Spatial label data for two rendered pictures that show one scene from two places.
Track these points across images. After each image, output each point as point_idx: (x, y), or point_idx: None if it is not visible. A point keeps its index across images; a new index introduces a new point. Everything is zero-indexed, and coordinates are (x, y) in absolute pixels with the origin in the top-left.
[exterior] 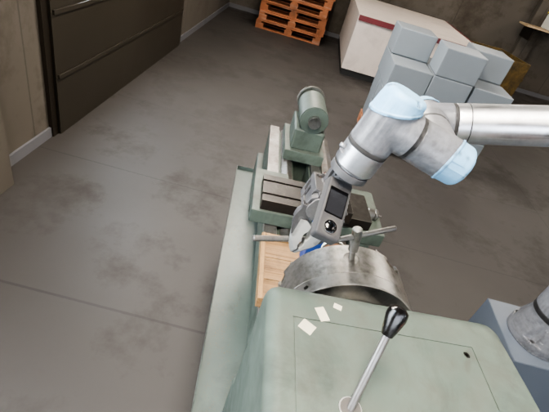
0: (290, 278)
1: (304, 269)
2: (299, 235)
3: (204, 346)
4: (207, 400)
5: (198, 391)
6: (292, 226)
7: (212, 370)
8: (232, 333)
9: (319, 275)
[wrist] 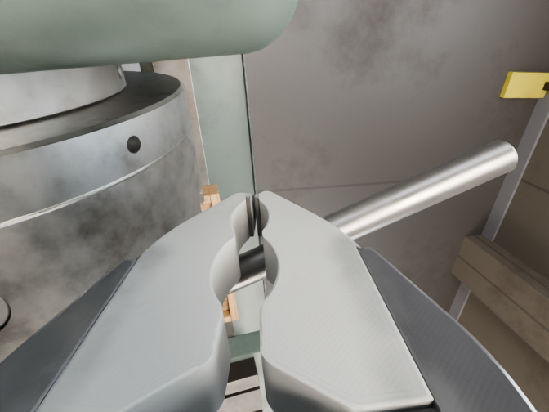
0: (187, 191)
1: (156, 218)
2: (299, 253)
3: (249, 144)
4: (226, 70)
5: (240, 79)
6: (405, 287)
7: (231, 114)
8: (218, 172)
9: (93, 199)
